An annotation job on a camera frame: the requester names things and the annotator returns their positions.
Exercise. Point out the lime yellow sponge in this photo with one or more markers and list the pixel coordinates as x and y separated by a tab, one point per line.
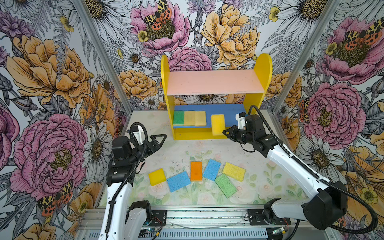
234	172

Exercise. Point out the aluminium front rail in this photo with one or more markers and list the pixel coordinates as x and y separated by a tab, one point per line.
231	223

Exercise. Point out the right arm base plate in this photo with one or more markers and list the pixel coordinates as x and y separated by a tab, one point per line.
263	217

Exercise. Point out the bright yellow square sponge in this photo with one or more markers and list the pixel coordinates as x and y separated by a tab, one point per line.
157	177

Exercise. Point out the orange sponge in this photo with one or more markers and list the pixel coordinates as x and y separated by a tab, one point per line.
196	171

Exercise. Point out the blue sponge upper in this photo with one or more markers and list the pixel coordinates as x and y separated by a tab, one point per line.
211	170

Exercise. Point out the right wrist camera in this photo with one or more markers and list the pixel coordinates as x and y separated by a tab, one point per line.
250	123

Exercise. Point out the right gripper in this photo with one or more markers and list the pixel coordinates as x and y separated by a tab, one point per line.
232	130

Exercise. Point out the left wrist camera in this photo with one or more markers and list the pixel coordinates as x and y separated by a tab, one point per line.
122	150

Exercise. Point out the dark green scrub sponge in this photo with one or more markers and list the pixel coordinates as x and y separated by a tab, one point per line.
178	118

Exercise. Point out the blue sponge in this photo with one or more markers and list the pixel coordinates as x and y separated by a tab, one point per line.
211	170
178	181

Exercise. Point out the light yellow sponge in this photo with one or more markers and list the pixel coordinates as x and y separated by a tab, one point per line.
200	119

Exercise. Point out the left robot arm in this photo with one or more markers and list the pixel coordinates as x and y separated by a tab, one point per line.
121	221

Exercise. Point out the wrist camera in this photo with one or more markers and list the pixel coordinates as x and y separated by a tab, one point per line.
122	150
250	123

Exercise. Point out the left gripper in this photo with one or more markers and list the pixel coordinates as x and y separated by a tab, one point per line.
157	144

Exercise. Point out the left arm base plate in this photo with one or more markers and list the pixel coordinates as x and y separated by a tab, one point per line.
159	219

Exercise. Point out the light green sponge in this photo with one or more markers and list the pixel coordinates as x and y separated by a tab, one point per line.
225	185

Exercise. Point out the golden yellow sponge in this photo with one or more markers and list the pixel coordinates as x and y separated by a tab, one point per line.
218	124

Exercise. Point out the blue sponge lower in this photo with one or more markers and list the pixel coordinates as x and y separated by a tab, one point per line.
178	181

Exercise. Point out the yellow shelf unit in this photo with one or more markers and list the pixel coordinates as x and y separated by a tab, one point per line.
251	83

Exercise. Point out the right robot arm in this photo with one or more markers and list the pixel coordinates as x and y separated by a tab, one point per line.
324	205

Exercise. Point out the pale yellow sponge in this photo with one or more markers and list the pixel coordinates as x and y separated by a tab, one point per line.
189	118

